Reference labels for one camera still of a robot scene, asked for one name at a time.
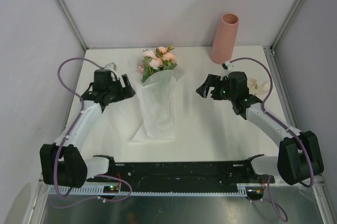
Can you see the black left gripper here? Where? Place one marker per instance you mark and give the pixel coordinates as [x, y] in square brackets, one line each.
[125, 93]

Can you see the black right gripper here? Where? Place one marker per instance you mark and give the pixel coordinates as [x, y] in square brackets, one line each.
[211, 81]

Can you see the white wrapping paper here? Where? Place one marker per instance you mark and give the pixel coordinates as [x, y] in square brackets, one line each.
[149, 116]

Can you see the cream printed ribbon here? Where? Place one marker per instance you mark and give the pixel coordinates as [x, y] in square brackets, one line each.
[258, 89]

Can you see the pink flower bouquet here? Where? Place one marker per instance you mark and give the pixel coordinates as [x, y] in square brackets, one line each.
[157, 60]

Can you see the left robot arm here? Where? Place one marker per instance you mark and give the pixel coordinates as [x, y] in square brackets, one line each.
[62, 162]

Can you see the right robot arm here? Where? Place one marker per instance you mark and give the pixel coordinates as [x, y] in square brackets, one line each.
[299, 157]

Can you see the pink tall vase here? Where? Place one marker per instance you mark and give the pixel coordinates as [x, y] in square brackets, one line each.
[225, 38]

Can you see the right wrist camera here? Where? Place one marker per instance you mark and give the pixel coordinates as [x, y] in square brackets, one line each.
[227, 69]

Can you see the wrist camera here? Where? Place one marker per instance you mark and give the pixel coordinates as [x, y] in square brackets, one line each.
[111, 66]
[227, 69]

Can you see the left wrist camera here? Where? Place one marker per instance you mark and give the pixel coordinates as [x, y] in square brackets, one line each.
[111, 66]

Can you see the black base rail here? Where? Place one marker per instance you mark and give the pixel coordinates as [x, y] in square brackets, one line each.
[179, 178]

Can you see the left aluminium frame post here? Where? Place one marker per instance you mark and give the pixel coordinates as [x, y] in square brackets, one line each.
[71, 23]

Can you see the aluminium frame post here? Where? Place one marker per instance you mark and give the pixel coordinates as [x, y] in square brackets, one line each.
[293, 11]
[71, 23]

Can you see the right aluminium frame post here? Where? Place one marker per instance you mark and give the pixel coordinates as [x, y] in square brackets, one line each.
[293, 11]

